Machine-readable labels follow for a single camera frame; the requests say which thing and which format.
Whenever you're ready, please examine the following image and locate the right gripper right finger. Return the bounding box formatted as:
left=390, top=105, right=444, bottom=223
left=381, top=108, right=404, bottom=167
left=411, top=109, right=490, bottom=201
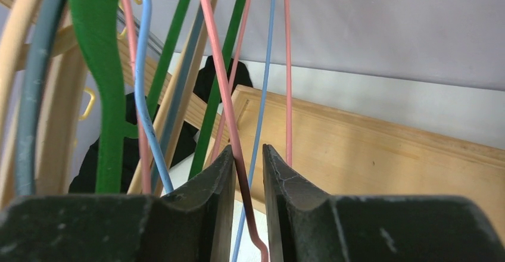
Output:
left=263, top=144, right=504, bottom=261

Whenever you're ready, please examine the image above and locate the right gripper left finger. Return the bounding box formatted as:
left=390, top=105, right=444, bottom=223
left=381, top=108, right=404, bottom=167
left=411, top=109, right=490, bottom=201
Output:
left=1, top=146, right=235, bottom=261

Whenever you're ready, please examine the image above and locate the pink wire hanger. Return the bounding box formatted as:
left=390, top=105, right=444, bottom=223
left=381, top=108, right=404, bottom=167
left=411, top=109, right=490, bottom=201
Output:
left=200, top=0, right=269, bottom=261
left=111, top=0, right=293, bottom=195

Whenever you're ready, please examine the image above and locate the wooden hanger rack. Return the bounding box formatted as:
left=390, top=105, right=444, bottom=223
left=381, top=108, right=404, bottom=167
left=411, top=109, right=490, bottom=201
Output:
left=0, top=0, right=505, bottom=245

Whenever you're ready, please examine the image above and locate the yellow plastic hanger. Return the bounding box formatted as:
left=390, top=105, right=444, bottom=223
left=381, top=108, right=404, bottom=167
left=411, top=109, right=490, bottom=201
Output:
left=78, top=0, right=142, bottom=121

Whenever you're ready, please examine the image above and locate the grey plastic hanger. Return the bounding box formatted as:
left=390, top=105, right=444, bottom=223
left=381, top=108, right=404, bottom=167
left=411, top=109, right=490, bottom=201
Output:
left=15, top=0, right=66, bottom=196

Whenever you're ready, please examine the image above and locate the green plastic hanger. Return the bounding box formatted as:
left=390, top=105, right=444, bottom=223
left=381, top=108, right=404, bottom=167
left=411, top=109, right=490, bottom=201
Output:
left=67, top=0, right=252, bottom=194

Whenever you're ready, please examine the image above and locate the beige wooden hanger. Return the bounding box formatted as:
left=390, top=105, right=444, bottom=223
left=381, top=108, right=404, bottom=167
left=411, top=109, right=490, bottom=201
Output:
left=1, top=0, right=40, bottom=139

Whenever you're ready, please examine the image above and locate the black garment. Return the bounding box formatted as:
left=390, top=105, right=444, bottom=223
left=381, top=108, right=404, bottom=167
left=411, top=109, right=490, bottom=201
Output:
left=68, top=56, right=253, bottom=194

